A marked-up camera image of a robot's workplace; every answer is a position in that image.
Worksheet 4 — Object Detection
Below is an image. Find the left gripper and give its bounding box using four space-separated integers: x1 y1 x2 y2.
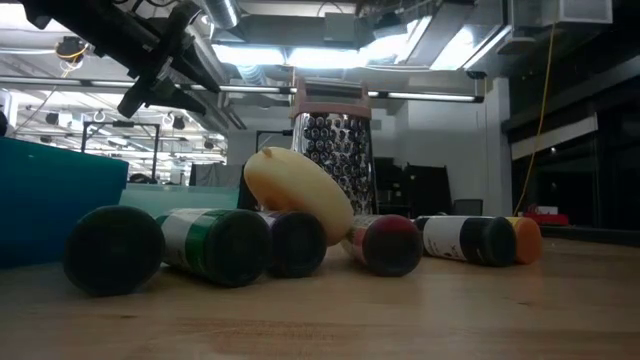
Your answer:
117 0 222 119

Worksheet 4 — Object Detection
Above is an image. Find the pink frosted toy donut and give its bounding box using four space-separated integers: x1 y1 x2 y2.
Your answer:
243 146 355 247

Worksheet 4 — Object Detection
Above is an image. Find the pink metal box grater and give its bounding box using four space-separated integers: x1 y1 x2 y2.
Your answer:
290 78 377 216

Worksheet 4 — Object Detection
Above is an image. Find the green paint bottle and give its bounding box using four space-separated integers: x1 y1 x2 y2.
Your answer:
156 207 274 288
63 204 166 296

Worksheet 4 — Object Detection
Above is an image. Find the large dark blue bin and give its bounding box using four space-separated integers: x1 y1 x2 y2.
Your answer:
0 137 130 270

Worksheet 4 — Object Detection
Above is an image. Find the red paint bottle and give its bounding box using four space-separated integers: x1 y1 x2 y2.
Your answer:
341 213 424 278

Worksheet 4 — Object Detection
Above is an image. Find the black paint bottle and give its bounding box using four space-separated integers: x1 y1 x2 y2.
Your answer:
413 214 517 268

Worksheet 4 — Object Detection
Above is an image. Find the orange yellow paint bottle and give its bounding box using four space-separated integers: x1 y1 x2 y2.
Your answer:
505 215 544 266

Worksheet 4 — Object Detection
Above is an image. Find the teal translucent plastic bin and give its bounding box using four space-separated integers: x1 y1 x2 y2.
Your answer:
119 183 242 220

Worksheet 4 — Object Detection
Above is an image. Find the long ceiling light bar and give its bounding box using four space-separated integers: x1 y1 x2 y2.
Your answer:
0 74 485 104

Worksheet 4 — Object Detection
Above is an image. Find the black background panel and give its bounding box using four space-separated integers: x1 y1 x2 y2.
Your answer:
403 163 454 219

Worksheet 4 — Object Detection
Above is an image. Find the white ceiling air unit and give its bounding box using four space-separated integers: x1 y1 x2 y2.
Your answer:
509 0 614 27

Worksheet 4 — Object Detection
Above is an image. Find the red background box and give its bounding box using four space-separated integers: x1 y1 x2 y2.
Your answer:
522 204 570 227

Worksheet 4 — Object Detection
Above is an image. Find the ceiling cord reel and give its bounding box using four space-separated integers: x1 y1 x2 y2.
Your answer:
54 35 92 67

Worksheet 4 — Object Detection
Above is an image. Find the yellow hanging cable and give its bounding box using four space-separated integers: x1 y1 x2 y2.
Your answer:
513 22 558 217

